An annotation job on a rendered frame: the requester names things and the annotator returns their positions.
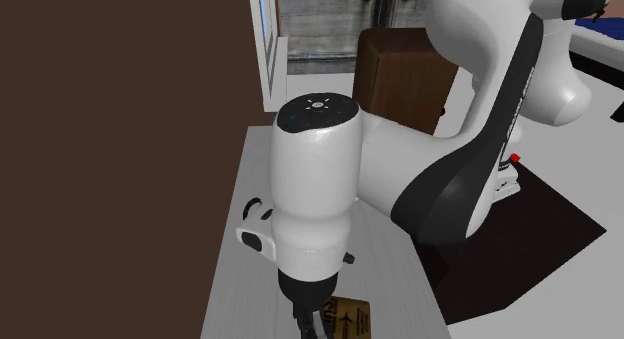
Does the yellow-brown printed box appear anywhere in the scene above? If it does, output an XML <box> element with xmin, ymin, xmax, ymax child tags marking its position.
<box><xmin>322</xmin><ymin>295</ymin><xmax>372</xmax><ymax>339</ymax></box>

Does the white table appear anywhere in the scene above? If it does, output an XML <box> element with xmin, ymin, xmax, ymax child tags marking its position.
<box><xmin>199</xmin><ymin>125</ymin><xmax>452</xmax><ymax>339</ymax></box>

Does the dark robot stand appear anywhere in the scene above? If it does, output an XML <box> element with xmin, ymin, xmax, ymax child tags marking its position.
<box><xmin>411</xmin><ymin>161</ymin><xmax>609</xmax><ymax>326</ymax></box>

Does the brown wooden cabinet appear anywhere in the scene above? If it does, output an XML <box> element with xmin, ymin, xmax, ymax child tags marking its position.
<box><xmin>351</xmin><ymin>27</ymin><xmax>460</xmax><ymax>136</ymax></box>

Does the white framed window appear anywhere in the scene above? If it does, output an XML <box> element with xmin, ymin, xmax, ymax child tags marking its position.
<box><xmin>246</xmin><ymin>0</ymin><xmax>289</xmax><ymax>113</ymax></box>

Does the grey wooden wardrobe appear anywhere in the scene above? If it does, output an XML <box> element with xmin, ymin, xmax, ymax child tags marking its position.
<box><xmin>276</xmin><ymin>0</ymin><xmax>437</xmax><ymax>62</ymax></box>

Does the white bed with blue cover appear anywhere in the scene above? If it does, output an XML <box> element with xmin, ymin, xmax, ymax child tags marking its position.
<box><xmin>569</xmin><ymin>16</ymin><xmax>624</xmax><ymax>92</ymax></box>

